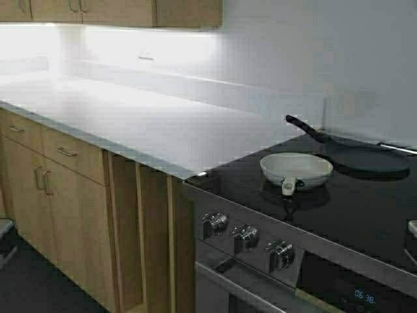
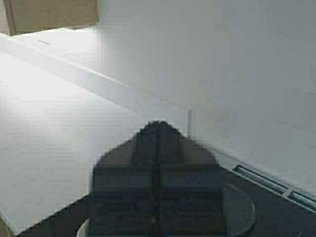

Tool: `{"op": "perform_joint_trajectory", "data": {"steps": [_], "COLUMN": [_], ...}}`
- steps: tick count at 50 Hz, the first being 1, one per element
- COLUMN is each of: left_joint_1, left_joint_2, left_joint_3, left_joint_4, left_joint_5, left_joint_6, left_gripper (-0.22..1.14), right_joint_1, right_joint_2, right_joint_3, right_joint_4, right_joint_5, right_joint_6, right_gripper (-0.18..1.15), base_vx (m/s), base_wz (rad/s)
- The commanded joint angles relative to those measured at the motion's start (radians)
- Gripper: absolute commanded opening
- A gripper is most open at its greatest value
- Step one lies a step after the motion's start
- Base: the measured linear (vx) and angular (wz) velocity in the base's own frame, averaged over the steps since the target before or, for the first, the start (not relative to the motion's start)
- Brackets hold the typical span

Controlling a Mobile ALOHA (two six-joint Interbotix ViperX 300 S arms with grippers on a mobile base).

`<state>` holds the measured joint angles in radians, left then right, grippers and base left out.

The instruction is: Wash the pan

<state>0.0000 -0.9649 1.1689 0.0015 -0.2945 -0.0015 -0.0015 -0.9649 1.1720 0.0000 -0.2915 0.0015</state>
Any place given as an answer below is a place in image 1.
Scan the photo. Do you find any white frying pan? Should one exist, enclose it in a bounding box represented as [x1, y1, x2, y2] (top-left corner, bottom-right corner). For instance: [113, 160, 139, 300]
[259, 153, 334, 197]

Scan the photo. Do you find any cabinet door handle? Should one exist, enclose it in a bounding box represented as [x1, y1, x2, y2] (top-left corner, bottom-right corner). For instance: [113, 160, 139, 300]
[42, 170, 53, 196]
[34, 166, 44, 190]

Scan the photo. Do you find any middle chrome stove knob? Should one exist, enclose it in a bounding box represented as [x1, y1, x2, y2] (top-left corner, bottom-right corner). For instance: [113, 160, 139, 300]
[230, 224, 260, 254]

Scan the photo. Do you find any drawer metal handle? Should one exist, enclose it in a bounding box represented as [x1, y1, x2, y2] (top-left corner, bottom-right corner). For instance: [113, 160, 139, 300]
[57, 147, 78, 157]
[8, 125, 25, 132]

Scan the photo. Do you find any left chrome stove knob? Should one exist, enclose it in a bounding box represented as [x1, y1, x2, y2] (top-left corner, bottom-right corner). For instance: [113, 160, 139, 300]
[201, 212, 229, 240]

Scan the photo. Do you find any left cabinet door handle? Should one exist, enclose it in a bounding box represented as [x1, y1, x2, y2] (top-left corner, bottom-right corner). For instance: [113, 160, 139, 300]
[34, 166, 44, 190]

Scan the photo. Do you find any black left base corner block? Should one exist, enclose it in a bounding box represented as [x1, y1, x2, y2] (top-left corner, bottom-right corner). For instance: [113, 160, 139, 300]
[1, 218, 18, 263]

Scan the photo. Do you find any right drawer metal handle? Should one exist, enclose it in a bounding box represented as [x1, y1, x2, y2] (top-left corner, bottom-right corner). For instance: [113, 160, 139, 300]
[57, 147, 78, 157]

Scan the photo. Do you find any black glass stove with oven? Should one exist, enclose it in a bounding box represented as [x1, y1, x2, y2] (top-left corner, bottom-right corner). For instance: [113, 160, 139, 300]
[182, 135, 416, 312]

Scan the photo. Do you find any right chrome stove knob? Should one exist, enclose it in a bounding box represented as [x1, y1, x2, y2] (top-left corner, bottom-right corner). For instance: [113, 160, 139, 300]
[265, 240, 295, 273]

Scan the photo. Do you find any oven door handle bar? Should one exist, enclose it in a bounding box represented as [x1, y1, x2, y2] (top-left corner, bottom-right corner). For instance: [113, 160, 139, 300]
[195, 262, 283, 312]

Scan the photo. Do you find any right cabinet door handle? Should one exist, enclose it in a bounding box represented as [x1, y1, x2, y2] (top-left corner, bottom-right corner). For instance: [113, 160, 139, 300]
[42, 170, 53, 196]

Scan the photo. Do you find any left drawer metal handle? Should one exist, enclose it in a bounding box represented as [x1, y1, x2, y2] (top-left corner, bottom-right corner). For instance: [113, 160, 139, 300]
[8, 125, 25, 132]

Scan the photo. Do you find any wooden upper wall cabinet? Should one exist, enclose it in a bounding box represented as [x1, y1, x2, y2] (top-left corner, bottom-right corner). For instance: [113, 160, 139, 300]
[1, 0, 223, 29]

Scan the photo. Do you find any black flat crepe pan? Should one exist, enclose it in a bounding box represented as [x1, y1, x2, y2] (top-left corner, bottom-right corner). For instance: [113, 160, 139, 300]
[285, 115, 410, 175]

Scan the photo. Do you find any chrome stove knob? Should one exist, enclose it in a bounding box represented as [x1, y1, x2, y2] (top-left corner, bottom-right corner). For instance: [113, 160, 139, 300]
[230, 224, 260, 254]
[201, 212, 229, 240]
[265, 240, 295, 273]

